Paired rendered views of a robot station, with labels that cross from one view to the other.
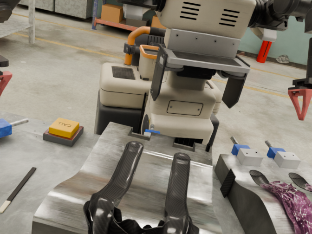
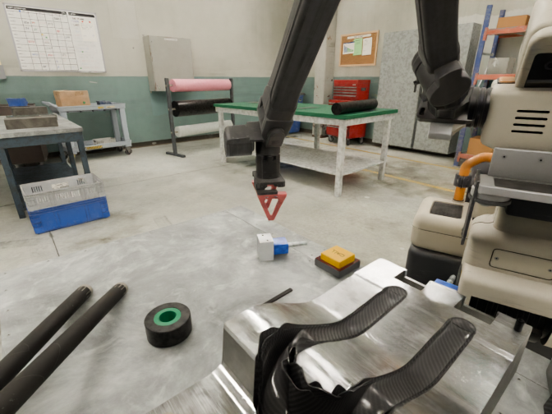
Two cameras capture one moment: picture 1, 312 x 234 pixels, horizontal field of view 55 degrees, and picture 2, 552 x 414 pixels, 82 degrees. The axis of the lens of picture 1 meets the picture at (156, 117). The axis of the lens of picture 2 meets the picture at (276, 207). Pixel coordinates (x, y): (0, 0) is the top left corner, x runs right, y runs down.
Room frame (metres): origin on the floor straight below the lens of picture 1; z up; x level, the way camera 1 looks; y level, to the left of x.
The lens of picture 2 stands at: (0.11, -0.16, 1.23)
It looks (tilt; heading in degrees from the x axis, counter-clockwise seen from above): 22 degrees down; 47
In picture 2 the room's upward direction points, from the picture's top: straight up
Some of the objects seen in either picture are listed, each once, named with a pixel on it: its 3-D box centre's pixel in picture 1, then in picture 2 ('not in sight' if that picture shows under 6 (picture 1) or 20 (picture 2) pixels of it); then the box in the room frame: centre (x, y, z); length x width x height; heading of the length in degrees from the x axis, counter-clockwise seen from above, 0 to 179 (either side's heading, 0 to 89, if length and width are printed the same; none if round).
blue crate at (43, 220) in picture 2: not in sight; (68, 208); (0.59, 3.20, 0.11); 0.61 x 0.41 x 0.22; 176
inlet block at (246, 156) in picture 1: (240, 150); not in sight; (0.71, -0.24, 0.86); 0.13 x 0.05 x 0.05; 14
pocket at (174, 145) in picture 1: (182, 150); (474, 319); (0.62, -0.08, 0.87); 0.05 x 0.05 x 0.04; 86
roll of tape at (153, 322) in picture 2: not in sight; (168, 324); (0.28, 0.31, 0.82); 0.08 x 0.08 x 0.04
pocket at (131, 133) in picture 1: (139, 139); (411, 287); (0.63, 0.03, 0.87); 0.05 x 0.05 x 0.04; 86
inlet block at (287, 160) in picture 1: (276, 153); not in sight; (0.74, -0.35, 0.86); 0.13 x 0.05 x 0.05; 14
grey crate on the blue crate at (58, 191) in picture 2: not in sight; (63, 190); (0.59, 3.20, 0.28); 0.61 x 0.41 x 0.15; 176
